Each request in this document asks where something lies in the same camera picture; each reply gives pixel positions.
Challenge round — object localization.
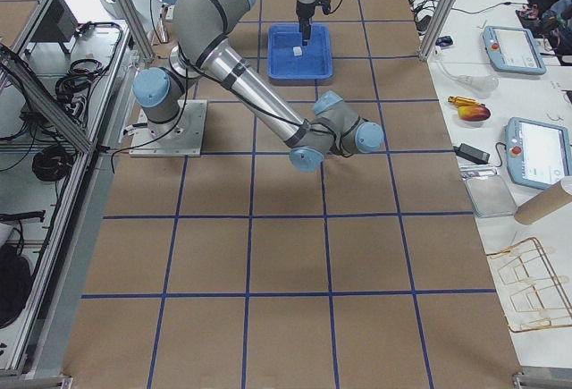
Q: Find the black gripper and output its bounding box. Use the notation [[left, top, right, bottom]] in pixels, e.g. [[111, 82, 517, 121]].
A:
[[296, 2, 315, 47]]

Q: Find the blue plastic tray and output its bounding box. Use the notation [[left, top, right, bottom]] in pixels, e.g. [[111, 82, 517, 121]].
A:
[[266, 23, 333, 85]]

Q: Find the red yellow mango toy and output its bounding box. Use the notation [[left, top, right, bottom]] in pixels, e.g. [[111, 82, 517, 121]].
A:
[[457, 104, 491, 122]]

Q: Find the far teach pendant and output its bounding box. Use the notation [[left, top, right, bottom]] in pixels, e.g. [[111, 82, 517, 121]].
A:
[[482, 26, 546, 75]]

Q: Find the teach pendant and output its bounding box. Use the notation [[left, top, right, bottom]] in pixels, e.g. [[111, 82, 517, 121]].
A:
[[482, 26, 546, 75], [505, 117, 571, 190]]

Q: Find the black power adapter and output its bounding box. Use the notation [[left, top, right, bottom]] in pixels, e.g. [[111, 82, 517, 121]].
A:
[[453, 143, 490, 165]]

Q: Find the grey metal tin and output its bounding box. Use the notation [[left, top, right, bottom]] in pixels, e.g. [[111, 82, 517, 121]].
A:
[[464, 175, 517, 218]]

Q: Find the near teach pendant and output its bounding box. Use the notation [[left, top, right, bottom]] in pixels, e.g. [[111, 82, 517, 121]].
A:
[[505, 117, 571, 190]]

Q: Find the cardboard tube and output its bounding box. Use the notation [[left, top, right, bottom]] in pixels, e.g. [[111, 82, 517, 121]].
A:
[[514, 176, 571, 224]]

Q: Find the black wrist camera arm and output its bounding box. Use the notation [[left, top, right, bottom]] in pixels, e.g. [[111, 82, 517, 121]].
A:
[[315, 0, 332, 15]]

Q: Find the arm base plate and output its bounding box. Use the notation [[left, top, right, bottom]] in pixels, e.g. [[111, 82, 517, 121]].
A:
[[129, 99, 208, 157]]

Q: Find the aluminium frame post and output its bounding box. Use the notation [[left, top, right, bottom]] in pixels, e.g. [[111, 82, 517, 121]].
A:
[[418, 0, 456, 62]]

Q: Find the gold wire rack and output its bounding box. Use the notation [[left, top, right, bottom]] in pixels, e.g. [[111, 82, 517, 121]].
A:
[[486, 237, 571, 334]]

